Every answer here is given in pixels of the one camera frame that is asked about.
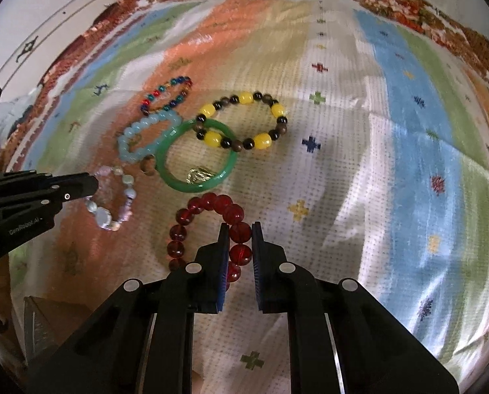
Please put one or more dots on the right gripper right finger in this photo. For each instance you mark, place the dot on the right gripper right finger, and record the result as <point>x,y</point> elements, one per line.
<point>320,318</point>

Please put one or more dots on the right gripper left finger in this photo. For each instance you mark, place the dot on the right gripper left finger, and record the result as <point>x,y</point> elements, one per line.
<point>158,355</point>

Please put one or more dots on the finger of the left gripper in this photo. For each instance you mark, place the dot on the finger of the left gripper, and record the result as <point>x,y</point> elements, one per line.
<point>31,187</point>

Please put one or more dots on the green jade bangle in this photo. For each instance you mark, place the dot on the green jade bangle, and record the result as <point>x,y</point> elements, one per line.
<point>174,133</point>

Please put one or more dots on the small gold earring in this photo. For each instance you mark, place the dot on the small gold earring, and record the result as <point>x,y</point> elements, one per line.
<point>197,175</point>

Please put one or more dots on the colourful striped blanket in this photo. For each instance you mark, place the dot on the colourful striped blanket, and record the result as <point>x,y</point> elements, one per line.
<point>383,174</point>

